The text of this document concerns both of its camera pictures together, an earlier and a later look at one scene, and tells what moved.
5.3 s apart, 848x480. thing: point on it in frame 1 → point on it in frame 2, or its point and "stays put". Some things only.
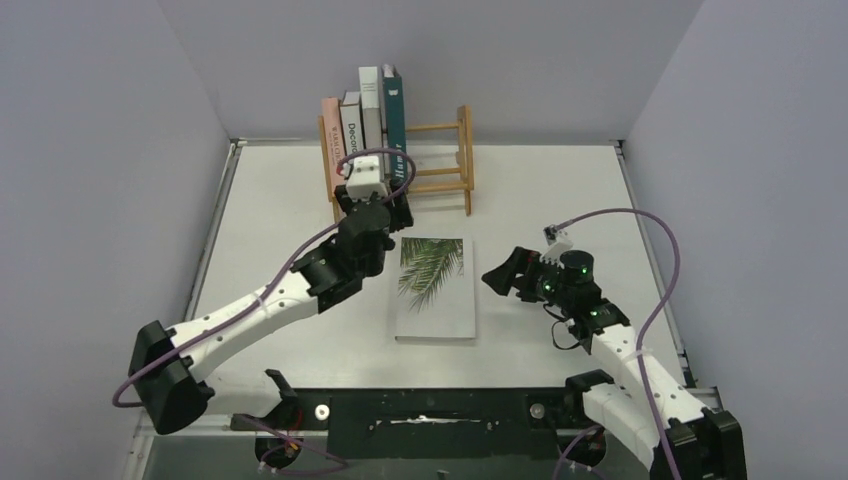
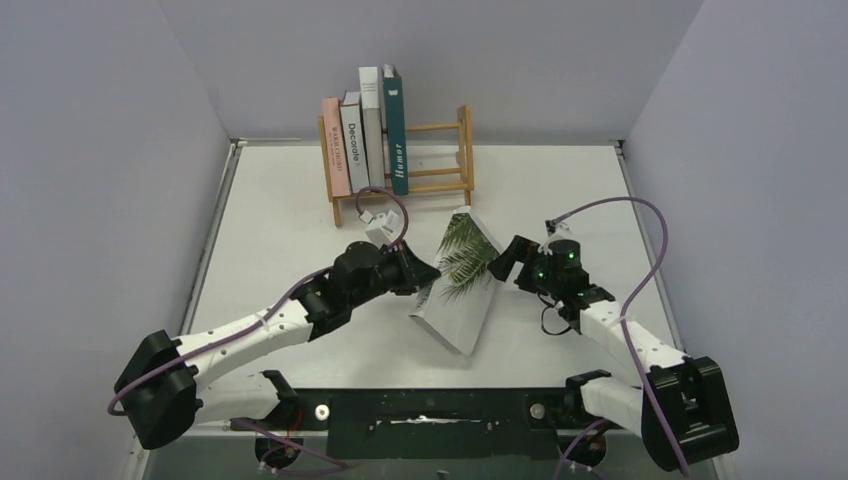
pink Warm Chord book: x=334 y=144 stays put
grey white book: x=370 y=109 stays put
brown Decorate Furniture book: x=352 y=122 stays put
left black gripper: x=400 y=218 → x=414 y=273
